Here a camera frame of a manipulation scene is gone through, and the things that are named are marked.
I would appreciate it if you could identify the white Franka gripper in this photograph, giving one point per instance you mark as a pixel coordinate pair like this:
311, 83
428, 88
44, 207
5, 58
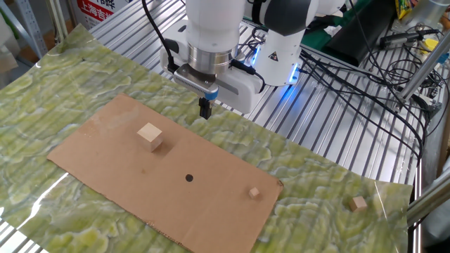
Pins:
242, 93

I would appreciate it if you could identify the small wooden block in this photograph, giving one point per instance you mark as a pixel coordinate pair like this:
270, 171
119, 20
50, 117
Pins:
254, 193

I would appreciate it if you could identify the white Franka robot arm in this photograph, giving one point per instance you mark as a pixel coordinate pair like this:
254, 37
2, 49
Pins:
214, 28

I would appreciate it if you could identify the black round mark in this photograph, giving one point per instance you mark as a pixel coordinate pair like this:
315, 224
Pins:
189, 178

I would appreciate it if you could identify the medium wooden block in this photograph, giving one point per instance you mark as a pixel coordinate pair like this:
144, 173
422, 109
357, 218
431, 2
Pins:
358, 204

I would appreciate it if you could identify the brown cardboard sheet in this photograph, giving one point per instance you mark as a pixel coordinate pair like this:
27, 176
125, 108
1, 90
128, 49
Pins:
140, 196

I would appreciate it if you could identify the green cutting mat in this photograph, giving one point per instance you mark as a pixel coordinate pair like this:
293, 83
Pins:
314, 39

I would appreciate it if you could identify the cardboard box red print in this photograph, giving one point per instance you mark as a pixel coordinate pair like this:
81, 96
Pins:
95, 10

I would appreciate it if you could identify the green marble pattern mat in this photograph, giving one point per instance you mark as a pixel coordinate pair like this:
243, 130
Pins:
52, 105

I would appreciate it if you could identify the black pouch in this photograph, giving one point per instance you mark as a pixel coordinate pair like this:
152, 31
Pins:
358, 35

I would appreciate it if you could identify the black handheld tool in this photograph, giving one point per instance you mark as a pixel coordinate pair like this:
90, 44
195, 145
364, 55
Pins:
397, 38

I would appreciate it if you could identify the yellow snack bag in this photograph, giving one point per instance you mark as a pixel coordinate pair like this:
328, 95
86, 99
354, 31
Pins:
406, 8

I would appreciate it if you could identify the small yellow object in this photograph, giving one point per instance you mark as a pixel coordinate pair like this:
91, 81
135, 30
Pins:
431, 45

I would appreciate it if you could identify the silver wrist camera blue cap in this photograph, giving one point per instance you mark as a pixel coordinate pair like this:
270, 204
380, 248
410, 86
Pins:
191, 82

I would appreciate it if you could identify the grey metal shelf post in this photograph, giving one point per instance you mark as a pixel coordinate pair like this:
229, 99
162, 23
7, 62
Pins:
32, 31

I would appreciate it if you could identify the aluminium profile post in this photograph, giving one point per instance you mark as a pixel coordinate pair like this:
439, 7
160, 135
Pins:
422, 70

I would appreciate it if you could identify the aluminium rail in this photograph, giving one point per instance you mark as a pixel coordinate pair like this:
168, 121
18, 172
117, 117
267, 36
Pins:
429, 200

